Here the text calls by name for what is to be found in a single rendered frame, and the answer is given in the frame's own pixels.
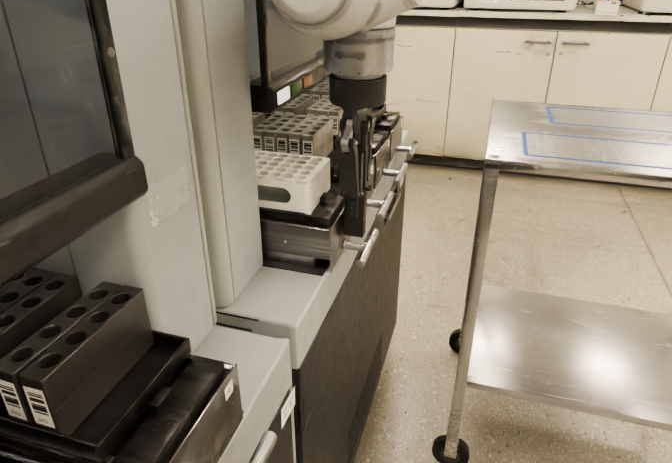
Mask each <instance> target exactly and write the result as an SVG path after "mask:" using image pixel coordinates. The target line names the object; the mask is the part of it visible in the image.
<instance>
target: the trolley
mask: <svg viewBox="0 0 672 463"><path fill-rule="evenodd" d="M499 170H505V171H514V172H524V173H534V174H543V175H553V176H562V177H572V178H582V179H591V180H601V181H610V182H620V183H630V184H639V185H649V186H658V187H668V188H672V112H666V111H651V110H637V109H622V108H608V107H593V106H579V105H564V104H550V103H535V102H521V101H507V100H492V103H491V111H490V119H489V127H488V136H487V144H486V152H485V161H484V168H483V175H482V183H481V190H480V197H479V204H478V211H477V219H476V226H475V233H474V240H473V248H472V255H471V262H470V269H469V276H468V284H467V291H466V298H465V305H464V312H463V320H462V323H461V328H460V329H456V330H454V331H453V332H452V333H451V334H450V337H449V345H450V347H451V348H452V350H454V351H455V352H457V353H459V357H458V364H457V371H456V378H455V386H454V393H453V400H452V407H451V414H450V421H449V427H448V428H447V435H441V436H438V437H437V438H436V439H435V440H434V442H433V446H432V454H433V456H434V457H435V459H436V460H437V461H439V462H440V463H467V462H468V460H469V447H468V445H467V444H466V442H464V441H463V440H462V439H460V438H459V435H460V423H461V416H462V410H463V403H464V397H465V390H466V387H468V388H473V389H477V390H482V391H486V392H491V393H496V394H500V395H505V396H510V397H514V398H519V399H523V400H528V401H533V402H537V403H542V404H547V405H551V406H556V407H560V408H565V409H570V410H574V411H579V412H584V413H588V414H593V415H597V416H602V417H607V418H611V419H616V420H620V421H625V422H630V423H634V424H639V425H644V426H648V427H653V428H657V429H662V430H667V431H671V432H672V315H670V314H664V313H658V312H652V311H646V310H640V309H633V308H627V307H621V306H615V305H609V304H603V303H597V302H590V301H584V300H578V299H572V298H566V297H560V296H553V295H547V294H541V293H535V292H529V291H523V290H517V289H510V288H504V287H498V286H492V285H486V284H482V280H483V273H484V267H485V260H486V254H487V247H488V241H489V234H490V228H491V221H492V215H493V208H494V202H495V195H496V189H497V182H498V176H499Z"/></svg>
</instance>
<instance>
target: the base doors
mask: <svg viewBox="0 0 672 463"><path fill-rule="evenodd" d="M455 30H456V38H455ZM395 31H396V34H395V39H394V58H393V69H392V70H391V71H390V72H389V73H387V74H386V75H387V89H386V101H385V103H384V104H386V111H391V112H400V116H402V115H403V127H402V130H409V144H408V146H409V147H411V145H412V143H413V142H414V141H418V142H419V145H418V147H417V149H416V151H415V154H425V155H436V156H443V153H444V156H447V157H456V158H465V159H475V160H484V161H485V152H486V144H487V136H488V127H489V119H490V111H491V103H492V100H507V101H521V102H535V103H550V104H564V105H579V106H593V107H608V108H622V109H637V110H651V111H666V112H672V35H671V36H670V35H655V34H625V33H594V32H564V31H559V32H555V31H529V30H502V29H475V28H441V27H409V26H395ZM557 33H558V36H557ZM556 38H557V41H556ZM454 40H455V48H454ZM527 40H529V41H541V42H546V41H549V42H551V44H531V43H525V41H527ZM564 41H566V42H575V43H584V42H587V43H590V45H589V46H588V45H562V42H564ZM395 43H396V44H406V45H413V48H402V47H395ZM555 44H556V47H555ZM667 46H668V47H667ZM554 49H555V52H554ZM453 50H454V58H453ZM494 50H510V51H515V54H493V53H494ZM547 52H549V53H550V55H549V56H546V55H545V54H546V53H547ZM559 52H563V55H562V56H559ZM665 53H666V54H665ZM553 55H554V58H553ZM552 60H553V63H552ZM452 61H453V68H452ZM551 65H552V68H551ZM451 71H452V78H451ZM550 71H551V74H550ZM660 71H661V72H660ZM549 76H550V79H549ZM658 78H659V79H658ZM450 81H451V88H450ZM548 82H549V85H548ZM547 87H548V90H547ZM449 91H450V98H449ZM546 92H547V95H546ZM545 98H546V101H545ZM448 102H449V108H448ZM651 103H652V104H651ZM447 112H448V118H447ZM446 122H447V128H446ZM445 132H446V138H445ZM444 143H445V148H444Z"/></svg>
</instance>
